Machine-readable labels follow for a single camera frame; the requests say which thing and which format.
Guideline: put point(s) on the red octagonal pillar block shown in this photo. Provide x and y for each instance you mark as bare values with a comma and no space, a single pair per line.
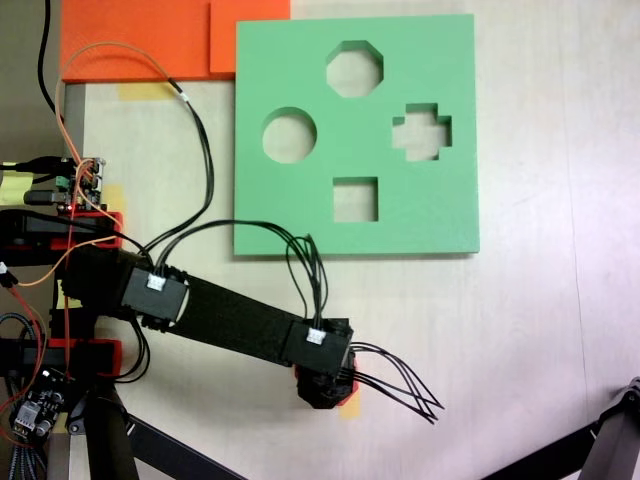
354,396

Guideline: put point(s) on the flat orange foam board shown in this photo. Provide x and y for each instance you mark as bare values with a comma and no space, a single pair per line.
125,20

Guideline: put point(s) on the small yellow tape piece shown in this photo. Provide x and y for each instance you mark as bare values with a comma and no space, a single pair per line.
116,195

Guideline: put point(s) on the red and black table clamp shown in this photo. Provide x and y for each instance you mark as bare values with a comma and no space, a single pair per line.
112,220
107,357

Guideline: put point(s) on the yellow sticky note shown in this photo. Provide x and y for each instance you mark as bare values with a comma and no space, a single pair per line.
15,187

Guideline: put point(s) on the motor driver circuit board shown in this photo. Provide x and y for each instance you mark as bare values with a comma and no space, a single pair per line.
85,190

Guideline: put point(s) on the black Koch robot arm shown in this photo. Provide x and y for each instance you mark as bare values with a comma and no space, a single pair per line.
235,315

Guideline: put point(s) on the yellow tape marker strip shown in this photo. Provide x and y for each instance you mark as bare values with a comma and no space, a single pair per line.
350,414

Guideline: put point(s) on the green shape sorting board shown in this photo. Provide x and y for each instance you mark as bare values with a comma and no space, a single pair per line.
425,210

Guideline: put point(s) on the thick grey tripod leg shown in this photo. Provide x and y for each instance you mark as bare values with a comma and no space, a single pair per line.
615,435

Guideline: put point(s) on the small yellow paper note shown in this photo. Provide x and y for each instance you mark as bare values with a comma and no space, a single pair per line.
67,300

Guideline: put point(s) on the black power converter board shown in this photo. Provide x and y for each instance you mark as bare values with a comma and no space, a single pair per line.
37,405

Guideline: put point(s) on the black tripod brace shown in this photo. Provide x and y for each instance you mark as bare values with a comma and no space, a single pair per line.
550,452
175,450

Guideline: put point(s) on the orange foam block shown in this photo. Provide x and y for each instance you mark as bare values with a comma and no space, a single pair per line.
225,40

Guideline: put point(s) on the yellow masking tape piece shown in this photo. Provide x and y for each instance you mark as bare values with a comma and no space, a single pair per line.
140,91

